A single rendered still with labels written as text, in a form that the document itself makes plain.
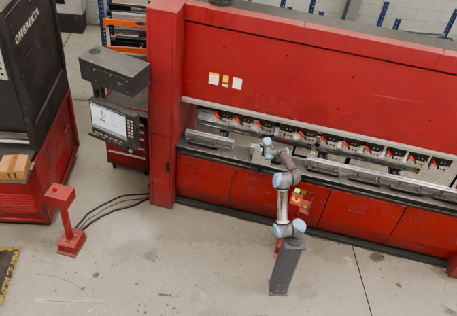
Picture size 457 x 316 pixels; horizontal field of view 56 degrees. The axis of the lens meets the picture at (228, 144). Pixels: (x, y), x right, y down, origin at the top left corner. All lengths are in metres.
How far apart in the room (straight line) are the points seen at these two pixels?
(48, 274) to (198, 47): 2.52
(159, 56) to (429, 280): 3.50
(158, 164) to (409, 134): 2.37
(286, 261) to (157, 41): 2.16
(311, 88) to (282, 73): 0.28
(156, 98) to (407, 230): 2.79
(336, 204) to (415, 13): 5.04
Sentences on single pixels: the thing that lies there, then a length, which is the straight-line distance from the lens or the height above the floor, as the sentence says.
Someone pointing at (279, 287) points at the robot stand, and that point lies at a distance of 4.23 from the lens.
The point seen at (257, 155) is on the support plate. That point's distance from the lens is 4.07.
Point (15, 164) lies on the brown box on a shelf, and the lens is 3.93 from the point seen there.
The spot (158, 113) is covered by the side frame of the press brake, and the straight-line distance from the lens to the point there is 3.95.
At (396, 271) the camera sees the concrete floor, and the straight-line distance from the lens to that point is 4.95.
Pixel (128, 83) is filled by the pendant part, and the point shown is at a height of 1.87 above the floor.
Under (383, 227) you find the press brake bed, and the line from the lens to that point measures 4.69.
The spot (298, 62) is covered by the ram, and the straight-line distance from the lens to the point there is 3.61.
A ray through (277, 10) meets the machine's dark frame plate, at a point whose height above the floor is 2.30.
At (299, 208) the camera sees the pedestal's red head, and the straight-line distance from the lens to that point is 4.11.
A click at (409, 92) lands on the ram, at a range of 3.77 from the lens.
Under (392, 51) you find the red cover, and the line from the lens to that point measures 3.55.
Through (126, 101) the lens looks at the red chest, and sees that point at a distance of 4.65.
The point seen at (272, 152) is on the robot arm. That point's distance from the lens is 3.76.
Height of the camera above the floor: 3.72
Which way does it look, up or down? 41 degrees down
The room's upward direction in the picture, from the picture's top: 8 degrees clockwise
